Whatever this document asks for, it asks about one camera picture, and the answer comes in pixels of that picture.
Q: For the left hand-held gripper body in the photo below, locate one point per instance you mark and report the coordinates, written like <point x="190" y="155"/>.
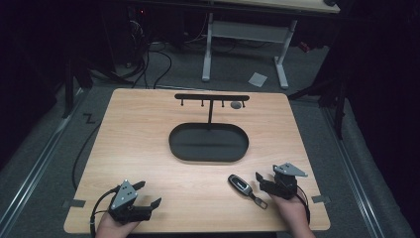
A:
<point x="124" y="195"/>

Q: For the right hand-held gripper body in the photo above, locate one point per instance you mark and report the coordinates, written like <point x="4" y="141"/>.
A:
<point x="284" y="182"/>

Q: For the black car key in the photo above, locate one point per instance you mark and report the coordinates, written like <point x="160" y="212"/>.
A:
<point x="242" y="185"/>

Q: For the person's right hand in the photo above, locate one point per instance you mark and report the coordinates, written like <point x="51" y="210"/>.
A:
<point x="290" y="211"/>

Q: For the person's left hand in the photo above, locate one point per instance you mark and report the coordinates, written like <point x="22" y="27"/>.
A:
<point x="114" y="228"/>

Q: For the grey tape piece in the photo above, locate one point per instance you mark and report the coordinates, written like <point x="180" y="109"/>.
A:
<point x="74" y="203"/>
<point x="320" y="199"/>

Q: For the black key stand with tray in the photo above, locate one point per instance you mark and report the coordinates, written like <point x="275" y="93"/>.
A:
<point x="208" y="142"/>

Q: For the grey round table grommet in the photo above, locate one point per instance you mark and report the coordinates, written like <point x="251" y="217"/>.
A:
<point x="235" y="105"/>

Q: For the black metal stand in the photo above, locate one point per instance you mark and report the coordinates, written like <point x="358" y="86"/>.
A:
<point x="68" y="89"/>
<point x="340" y="109"/>

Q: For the grey paper sheet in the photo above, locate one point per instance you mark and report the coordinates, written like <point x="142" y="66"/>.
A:
<point x="257" y="79"/>

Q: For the red object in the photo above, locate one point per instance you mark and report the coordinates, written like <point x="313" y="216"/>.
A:
<point x="304" y="46"/>

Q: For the white-legged desk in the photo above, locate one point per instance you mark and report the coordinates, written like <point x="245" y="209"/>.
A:
<point x="246" y="31"/>

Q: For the black computer tower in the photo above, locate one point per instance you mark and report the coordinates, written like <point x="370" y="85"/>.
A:
<point x="138" y="33"/>

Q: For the metal floor rail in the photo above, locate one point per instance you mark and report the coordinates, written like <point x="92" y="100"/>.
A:
<point x="39" y="165"/>
<point x="355" y="175"/>

